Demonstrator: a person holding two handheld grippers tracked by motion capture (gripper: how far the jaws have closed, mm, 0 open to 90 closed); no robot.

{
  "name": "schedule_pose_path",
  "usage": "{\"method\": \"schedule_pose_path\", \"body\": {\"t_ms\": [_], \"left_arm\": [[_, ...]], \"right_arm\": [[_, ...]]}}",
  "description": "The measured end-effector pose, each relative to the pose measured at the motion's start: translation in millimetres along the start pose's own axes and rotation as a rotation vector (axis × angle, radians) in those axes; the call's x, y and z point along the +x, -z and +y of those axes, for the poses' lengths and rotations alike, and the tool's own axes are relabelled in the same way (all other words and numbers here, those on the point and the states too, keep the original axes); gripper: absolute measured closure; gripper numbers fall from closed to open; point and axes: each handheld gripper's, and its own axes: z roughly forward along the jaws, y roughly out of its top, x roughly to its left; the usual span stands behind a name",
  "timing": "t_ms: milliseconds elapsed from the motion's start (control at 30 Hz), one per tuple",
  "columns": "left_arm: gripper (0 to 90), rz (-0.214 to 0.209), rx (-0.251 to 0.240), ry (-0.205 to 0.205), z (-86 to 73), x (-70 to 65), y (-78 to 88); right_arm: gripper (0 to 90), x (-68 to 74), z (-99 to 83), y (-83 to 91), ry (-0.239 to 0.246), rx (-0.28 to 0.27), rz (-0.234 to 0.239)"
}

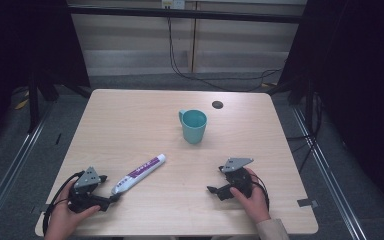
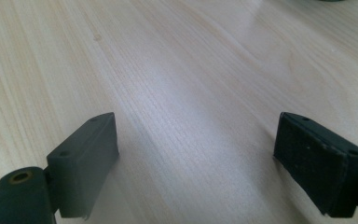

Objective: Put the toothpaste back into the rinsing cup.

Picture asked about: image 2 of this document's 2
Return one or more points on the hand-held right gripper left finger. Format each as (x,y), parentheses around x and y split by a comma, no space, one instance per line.
(80,168)

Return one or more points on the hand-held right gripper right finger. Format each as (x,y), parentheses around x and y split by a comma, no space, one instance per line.
(320,168)

